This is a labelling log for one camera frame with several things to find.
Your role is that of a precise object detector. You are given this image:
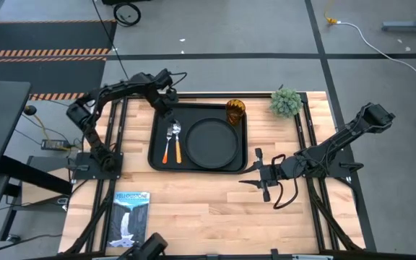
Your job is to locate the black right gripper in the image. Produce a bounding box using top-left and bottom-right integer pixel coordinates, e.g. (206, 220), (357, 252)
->
(238, 147), (296, 204)

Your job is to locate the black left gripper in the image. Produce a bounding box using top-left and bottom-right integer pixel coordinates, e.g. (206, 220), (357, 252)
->
(152, 88), (179, 123)

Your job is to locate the spoon with yellow handle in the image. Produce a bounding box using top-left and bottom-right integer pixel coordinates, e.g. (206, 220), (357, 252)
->
(171, 119), (183, 165)

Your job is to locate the fork with orange handle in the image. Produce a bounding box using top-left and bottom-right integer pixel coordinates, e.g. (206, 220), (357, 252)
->
(161, 123), (174, 165)

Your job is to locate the black round plate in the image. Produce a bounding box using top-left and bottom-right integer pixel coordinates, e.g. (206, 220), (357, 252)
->
(183, 116), (241, 170)

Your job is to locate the amber faceted glass cup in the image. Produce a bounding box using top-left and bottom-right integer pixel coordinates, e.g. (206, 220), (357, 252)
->
(225, 98), (247, 127)

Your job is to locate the black rectangular serving tray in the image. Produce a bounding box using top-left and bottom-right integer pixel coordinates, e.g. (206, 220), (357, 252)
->
(147, 101), (249, 174)

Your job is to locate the green plant in white pot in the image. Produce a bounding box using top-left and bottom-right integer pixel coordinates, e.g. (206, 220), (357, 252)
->
(269, 84), (304, 119)

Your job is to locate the Yellowstone picture book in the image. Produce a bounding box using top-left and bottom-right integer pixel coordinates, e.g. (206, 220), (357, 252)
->
(105, 191), (152, 249)

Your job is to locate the black power adapter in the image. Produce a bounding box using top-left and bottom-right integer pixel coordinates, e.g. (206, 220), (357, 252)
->
(40, 138), (69, 152)

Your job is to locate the black mat with hazard stripes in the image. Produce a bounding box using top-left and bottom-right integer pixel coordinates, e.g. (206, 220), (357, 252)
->
(0, 56), (108, 102)
(0, 19), (118, 58)

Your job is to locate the grey table leg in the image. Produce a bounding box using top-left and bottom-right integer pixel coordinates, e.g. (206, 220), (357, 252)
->
(381, 0), (416, 34)

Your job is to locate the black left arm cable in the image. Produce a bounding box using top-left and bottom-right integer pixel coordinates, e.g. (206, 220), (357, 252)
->
(169, 71), (189, 88)

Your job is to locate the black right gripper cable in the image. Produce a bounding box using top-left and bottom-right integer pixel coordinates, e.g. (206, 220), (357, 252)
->
(271, 153), (300, 211)

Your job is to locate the black aluminium table frame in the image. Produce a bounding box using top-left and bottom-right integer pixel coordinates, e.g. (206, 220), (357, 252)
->
(62, 91), (379, 260)

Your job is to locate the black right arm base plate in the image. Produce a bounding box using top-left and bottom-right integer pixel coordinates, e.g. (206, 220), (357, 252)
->
(301, 143), (365, 178)

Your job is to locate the black floor cable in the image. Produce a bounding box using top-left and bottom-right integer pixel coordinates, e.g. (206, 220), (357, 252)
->
(91, 0), (130, 81)

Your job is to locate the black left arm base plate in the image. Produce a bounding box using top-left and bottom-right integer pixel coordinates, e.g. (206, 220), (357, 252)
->
(71, 151), (124, 181)

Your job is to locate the black coiled cable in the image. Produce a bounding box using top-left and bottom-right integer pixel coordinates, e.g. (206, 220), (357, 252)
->
(113, 1), (142, 27)

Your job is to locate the black table-level camera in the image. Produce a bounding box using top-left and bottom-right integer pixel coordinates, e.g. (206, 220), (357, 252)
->
(116, 232), (170, 260)

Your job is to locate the yellow power cable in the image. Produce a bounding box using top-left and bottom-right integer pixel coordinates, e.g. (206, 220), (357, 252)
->
(30, 113), (81, 151)

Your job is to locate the yellow cable plug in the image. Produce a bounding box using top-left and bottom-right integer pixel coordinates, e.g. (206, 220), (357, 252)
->
(323, 0), (339, 26)

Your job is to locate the white floor cable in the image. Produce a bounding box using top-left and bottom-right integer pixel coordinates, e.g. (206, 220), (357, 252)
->
(337, 20), (416, 82)

